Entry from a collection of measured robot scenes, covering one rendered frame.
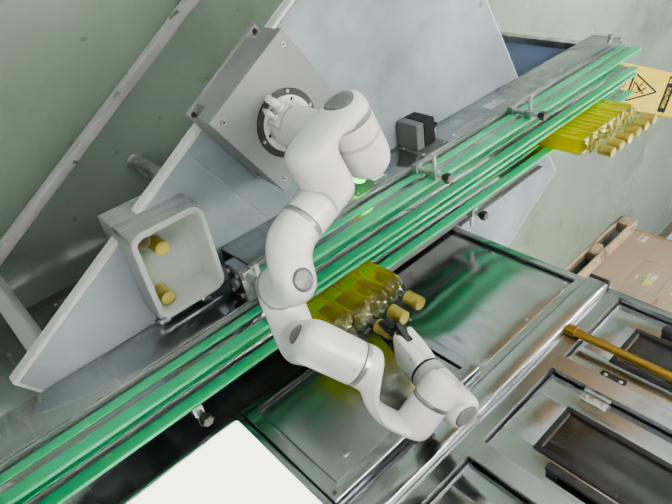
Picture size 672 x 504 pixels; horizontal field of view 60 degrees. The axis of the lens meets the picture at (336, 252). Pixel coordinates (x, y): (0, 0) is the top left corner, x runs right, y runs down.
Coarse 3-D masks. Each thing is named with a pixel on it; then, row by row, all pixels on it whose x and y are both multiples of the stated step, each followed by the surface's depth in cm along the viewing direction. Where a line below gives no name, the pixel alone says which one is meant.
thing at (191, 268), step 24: (192, 216) 129; (168, 240) 131; (192, 240) 136; (144, 264) 129; (168, 264) 134; (192, 264) 138; (216, 264) 134; (192, 288) 136; (216, 288) 136; (168, 312) 130
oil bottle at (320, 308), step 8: (320, 296) 142; (312, 304) 140; (320, 304) 140; (328, 304) 139; (312, 312) 138; (320, 312) 137; (328, 312) 137; (336, 312) 136; (344, 312) 136; (328, 320) 135; (336, 320) 134; (344, 320) 134; (352, 320) 135; (344, 328) 134
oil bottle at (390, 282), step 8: (368, 264) 150; (376, 264) 149; (360, 272) 148; (368, 272) 147; (376, 272) 147; (384, 272) 146; (392, 272) 146; (368, 280) 146; (376, 280) 144; (384, 280) 143; (392, 280) 143; (400, 280) 143; (384, 288) 142; (392, 288) 142; (392, 296) 143
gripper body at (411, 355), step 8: (408, 328) 126; (400, 336) 124; (416, 336) 124; (400, 344) 123; (408, 344) 122; (416, 344) 122; (424, 344) 122; (400, 352) 124; (408, 352) 121; (416, 352) 120; (424, 352) 120; (400, 360) 126; (408, 360) 122; (416, 360) 119; (424, 360) 120; (400, 368) 130; (408, 368) 123; (416, 368) 119; (408, 376) 126
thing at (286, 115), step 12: (288, 96) 127; (276, 108) 123; (288, 108) 124; (300, 108) 122; (312, 108) 122; (264, 120) 126; (276, 120) 124; (288, 120) 122; (300, 120) 119; (264, 132) 127; (276, 132) 126; (288, 132) 122; (276, 144) 129
